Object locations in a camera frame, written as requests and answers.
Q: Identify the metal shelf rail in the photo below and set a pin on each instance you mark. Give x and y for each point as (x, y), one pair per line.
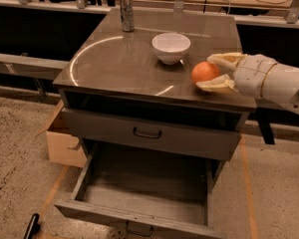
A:
(31, 67)

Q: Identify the silver metal can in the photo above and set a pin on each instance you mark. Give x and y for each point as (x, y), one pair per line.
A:
(127, 15)

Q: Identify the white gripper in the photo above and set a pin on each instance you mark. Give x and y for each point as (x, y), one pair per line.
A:
(254, 74)

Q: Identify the grey drawer cabinet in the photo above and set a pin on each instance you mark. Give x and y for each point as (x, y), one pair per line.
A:
(118, 73)

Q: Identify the white ceramic bowl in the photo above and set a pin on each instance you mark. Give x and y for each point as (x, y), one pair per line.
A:
(170, 48)

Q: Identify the black object on floor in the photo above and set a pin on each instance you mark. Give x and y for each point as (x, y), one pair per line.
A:
(33, 226)

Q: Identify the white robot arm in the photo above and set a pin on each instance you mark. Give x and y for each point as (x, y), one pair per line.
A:
(280, 87)

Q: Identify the closed grey upper drawer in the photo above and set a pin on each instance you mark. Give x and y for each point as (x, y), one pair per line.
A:
(161, 136)

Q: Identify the open grey middle drawer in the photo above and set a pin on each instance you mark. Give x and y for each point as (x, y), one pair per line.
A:
(145, 192)

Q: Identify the orange fruit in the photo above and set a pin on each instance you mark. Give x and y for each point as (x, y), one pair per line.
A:
(204, 71)

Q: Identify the cardboard box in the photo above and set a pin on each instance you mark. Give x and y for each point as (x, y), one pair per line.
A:
(63, 148)

